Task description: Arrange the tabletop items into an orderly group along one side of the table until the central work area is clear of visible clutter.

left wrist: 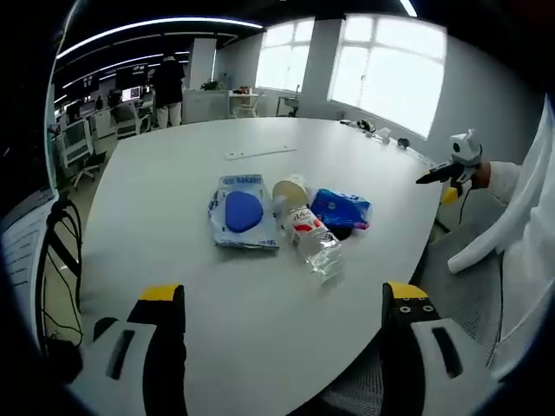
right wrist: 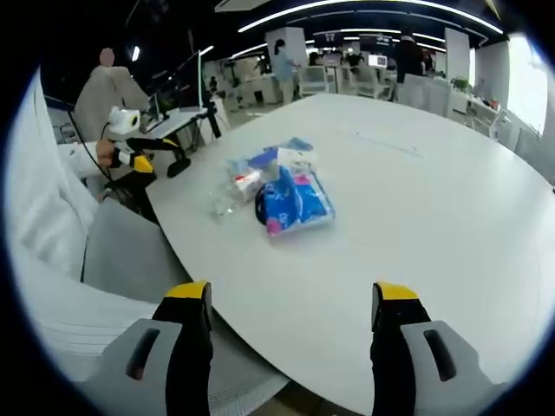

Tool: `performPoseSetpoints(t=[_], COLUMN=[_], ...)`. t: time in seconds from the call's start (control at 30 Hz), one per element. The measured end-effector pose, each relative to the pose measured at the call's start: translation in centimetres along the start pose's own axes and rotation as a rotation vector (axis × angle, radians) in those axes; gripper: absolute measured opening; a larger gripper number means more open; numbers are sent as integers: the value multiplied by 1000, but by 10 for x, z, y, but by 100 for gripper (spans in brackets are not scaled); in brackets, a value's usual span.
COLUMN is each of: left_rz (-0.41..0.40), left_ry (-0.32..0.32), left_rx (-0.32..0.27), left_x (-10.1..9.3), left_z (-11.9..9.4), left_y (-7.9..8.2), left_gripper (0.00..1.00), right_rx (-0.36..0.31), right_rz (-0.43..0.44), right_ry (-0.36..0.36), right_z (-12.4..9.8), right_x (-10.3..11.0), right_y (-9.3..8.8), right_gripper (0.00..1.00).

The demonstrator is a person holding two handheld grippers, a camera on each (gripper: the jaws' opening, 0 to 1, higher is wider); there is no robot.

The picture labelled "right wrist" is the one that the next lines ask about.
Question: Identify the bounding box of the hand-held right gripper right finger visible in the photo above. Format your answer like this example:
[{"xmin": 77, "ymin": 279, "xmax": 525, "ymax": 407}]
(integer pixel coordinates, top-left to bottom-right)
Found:
[{"xmin": 369, "ymin": 281, "xmax": 509, "ymax": 416}]

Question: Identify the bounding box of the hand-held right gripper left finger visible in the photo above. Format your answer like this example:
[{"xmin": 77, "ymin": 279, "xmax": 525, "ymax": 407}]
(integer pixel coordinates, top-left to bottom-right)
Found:
[{"xmin": 84, "ymin": 280, "xmax": 214, "ymax": 416}]

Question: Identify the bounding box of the clear plastic bag item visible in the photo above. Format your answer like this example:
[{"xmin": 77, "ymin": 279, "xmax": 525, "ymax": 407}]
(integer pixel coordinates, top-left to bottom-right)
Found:
[{"xmin": 208, "ymin": 179, "xmax": 245, "ymax": 223}]

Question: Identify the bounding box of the white tissue pack item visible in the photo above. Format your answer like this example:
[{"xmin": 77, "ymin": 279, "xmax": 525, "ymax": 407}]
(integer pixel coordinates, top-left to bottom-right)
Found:
[{"xmin": 232, "ymin": 169, "xmax": 264, "ymax": 204}]

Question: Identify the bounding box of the blue and white packet item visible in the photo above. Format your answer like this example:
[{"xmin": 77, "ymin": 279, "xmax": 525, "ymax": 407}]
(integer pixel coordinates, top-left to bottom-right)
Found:
[{"xmin": 225, "ymin": 136, "xmax": 317, "ymax": 179}]

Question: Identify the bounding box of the white printed box item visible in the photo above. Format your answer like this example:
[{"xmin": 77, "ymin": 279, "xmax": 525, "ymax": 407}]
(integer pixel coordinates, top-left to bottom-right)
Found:
[{"xmin": 273, "ymin": 146, "xmax": 318, "ymax": 177}]

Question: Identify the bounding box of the blue tissue packet item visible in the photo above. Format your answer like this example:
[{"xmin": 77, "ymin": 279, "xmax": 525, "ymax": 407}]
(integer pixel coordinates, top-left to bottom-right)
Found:
[{"xmin": 254, "ymin": 166, "xmax": 337, "ymax": 237}]

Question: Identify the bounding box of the person's left hand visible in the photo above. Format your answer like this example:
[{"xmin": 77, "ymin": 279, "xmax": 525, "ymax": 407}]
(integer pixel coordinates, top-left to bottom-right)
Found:
[{"xmin": 95, "ymin": 137, "xmax": 117, "ymax": 168}]

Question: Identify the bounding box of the white background desk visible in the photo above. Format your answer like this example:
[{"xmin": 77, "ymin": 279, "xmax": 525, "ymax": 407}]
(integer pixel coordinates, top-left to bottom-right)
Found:
[{"xmin": 145, "ymin": 106, "xmax": 210, "ymax": 153}]

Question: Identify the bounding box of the black stand base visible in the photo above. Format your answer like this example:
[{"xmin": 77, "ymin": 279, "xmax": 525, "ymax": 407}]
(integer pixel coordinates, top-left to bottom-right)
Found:
[{"xmin": 166, "ymin": 149, "xmax": 193, "ymax": 179}]

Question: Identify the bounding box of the black tripod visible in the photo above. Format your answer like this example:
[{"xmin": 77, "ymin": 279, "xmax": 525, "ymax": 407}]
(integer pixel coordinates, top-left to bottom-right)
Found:
[{"xmin": 202, "ymin": 95, "xmax": 223, "ymax": 140}]

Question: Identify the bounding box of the grey office chair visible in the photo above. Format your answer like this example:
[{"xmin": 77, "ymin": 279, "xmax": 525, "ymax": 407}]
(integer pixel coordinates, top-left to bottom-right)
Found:
[{"xmin": 81, "ymin": 198, "xmax": 290, "ymax": 416}]

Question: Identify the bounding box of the person's white clothed torso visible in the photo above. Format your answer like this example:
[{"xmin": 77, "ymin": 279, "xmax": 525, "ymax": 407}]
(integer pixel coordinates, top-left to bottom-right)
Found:
[{"xmin": 6, "ymin": 68, "xmax": 101, "ymax": 285}]

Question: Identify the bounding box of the person's white clothed lap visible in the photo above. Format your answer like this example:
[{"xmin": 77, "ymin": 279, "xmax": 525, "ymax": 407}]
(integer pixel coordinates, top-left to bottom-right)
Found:
[{"xmin": 23, "ymin": 255, "xmax": 174, "ymax": 385}]

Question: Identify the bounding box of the white round table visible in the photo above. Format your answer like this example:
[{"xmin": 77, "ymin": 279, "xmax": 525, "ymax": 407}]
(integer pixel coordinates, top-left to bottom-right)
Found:
[{"xmin": 145, "ymin": 93, "xmax": 555, "ymax": 416}]

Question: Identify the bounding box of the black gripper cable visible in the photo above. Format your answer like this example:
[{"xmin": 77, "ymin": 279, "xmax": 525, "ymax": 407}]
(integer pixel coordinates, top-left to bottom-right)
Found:
[{"xmin": 63, "ymin": 101, "xmax": 114, "ymax": 185}]

